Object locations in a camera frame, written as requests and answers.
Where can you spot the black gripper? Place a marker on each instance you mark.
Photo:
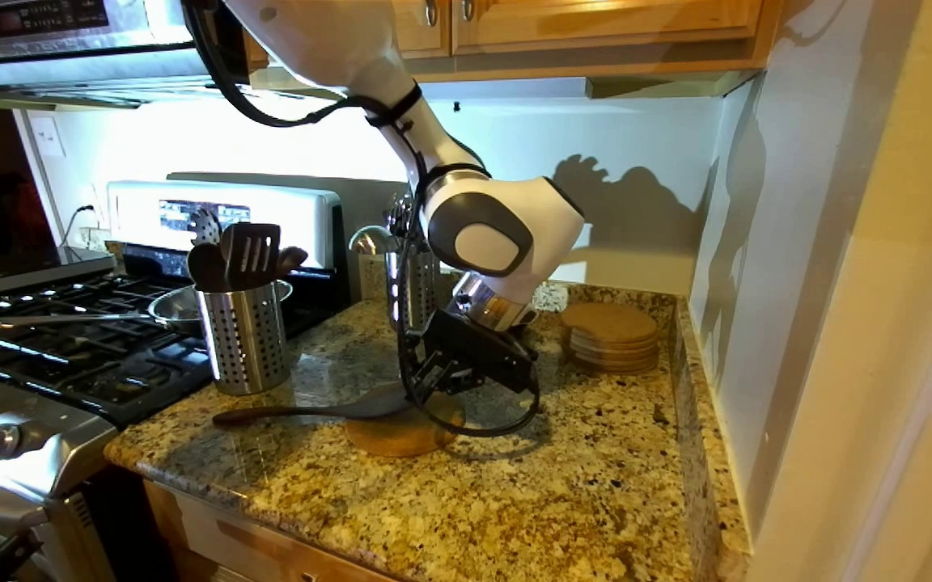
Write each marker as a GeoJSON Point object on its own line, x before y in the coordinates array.
{"type": "Point", "coordinates": [436, 361]}

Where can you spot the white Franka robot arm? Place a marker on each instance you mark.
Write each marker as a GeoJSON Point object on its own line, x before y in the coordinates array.
{"type": "Point", "coordinates": [488, 229]}

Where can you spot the perforated steel utensil holder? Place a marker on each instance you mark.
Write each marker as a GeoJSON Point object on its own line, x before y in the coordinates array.
{"type": "Point", "coordinates": [243, 340]}

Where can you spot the clear glass jar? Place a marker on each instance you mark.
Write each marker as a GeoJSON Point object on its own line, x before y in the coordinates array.
{"type": "Point", "coordinates": [371, 268]}

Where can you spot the stack of round wooden coasters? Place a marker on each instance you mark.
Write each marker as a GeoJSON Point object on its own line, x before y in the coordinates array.
{"type": "Point", "coordinates": [613, 335]}

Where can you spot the brown wooden spoon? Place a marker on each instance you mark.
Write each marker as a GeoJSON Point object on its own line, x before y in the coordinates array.
{"type": "Point", "coordinates": [293, 261]}

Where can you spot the black slotted turner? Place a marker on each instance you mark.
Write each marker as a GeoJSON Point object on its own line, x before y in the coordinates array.
{"type": "Point", "coordinates": [249, 256]}

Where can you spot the wooden lower cabinet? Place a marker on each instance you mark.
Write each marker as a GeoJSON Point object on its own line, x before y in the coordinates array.
{"type": "Point", "coordinates": [241, 544]}

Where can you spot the wooden cabinet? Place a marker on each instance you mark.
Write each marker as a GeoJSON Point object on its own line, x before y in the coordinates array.
{"type": "Point", "coordinates": [596, 25]}
{"type": "Point", "coordinates": [241, 544]}

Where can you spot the dark metal spoon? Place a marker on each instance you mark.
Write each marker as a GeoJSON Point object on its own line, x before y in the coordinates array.
{"type": "Point", "coordinates": [205, 267]}

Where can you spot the steel frying pan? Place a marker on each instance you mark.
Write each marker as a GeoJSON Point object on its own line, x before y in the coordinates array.
{"type": "Point", "coordinates": [168, 307]}

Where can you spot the stainless steel gas stove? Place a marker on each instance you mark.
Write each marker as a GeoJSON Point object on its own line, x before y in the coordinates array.
{"type": "Point", "coordinates": [55, 356]}

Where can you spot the wooden upper cabinet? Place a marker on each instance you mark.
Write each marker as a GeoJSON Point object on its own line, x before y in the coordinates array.
{"type": "Point", "coordinates": [596, 25]}

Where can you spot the stainless steel microwave hood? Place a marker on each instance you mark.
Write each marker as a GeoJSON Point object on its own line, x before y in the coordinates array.
{"type": "Point", "coordinates": [66, 42]}

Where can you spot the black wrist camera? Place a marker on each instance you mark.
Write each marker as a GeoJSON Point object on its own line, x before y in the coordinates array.
{"type": "Point", "coordinates": [483, 347]}

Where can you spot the white wall outlet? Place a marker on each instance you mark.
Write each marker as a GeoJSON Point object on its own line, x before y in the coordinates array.
{"type": "Point", "coordinates": [551, 298]}

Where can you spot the white wall switch plate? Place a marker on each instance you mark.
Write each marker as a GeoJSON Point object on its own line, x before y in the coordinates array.
{"type": "Point", "coordinates": [47, 138]}

